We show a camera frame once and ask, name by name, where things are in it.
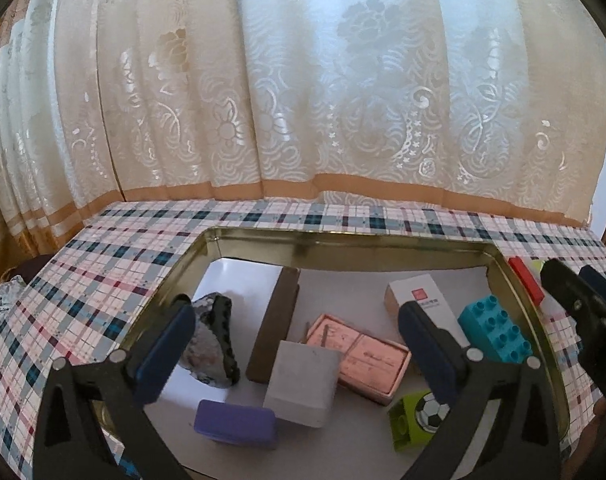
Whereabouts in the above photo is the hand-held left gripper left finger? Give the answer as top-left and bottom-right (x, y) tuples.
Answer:
(33, 296), (196, 480)

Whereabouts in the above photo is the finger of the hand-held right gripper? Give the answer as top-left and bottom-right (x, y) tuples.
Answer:
(579, 265), (606, 311)
(539, 258), (606, 342)

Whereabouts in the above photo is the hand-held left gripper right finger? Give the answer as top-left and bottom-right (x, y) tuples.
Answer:
(398, 301), (564, 480)

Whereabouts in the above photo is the grey patterned hair claw clip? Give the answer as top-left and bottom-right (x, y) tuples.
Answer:
(178, 294), (241, 390)

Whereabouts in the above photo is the red building block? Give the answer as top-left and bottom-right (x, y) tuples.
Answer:
(508, 256), (546, 305)

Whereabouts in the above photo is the pink box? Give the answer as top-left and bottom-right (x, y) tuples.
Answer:
(303, 313), (412, 406)

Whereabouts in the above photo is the white box with red label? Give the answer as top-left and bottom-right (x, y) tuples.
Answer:
(384, 274), (471, 351)

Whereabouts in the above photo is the blue studded building block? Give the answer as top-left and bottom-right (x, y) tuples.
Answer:
(457, 295), (534, 365)

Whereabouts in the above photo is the green building block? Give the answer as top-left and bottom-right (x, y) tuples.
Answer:
(387, 390), (451, 453)

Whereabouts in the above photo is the purple block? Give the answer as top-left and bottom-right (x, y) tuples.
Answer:
(193, 399), (278, 450)

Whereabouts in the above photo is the brown comb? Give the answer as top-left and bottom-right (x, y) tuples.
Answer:
(246, 266), (301, 385)

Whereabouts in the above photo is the white cube box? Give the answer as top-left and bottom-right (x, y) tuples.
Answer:
(263, 340), (342, 428)

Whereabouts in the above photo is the gold metal tin box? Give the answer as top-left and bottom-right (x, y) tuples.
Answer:
(95, 226), (572, 480)

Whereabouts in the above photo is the plaid tablecloth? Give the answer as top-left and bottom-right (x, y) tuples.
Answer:
(0, 200), (606, 480)

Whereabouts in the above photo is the grey patterned cloth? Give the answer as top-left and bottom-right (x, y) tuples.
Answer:
(0, 280), (26, 333)

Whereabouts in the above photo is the cream floral lace curtain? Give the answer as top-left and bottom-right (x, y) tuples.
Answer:
(0, 0), (606, 261)

